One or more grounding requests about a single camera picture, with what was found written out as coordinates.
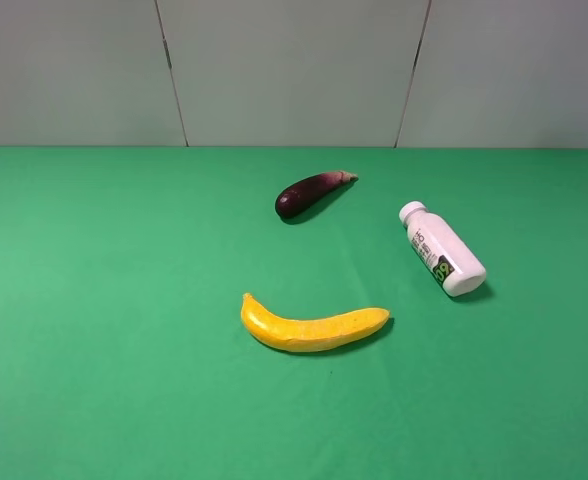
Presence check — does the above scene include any white milk bottle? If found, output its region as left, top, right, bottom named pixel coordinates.
left=399, top=201, right=487, bottom=297

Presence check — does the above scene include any yellow banana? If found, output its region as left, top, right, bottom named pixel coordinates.
left=240, top=293, right=391, bottom=353

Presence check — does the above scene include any purple eggplant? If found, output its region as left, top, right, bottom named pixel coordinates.
left=275, top=170, right=358, bottom=219

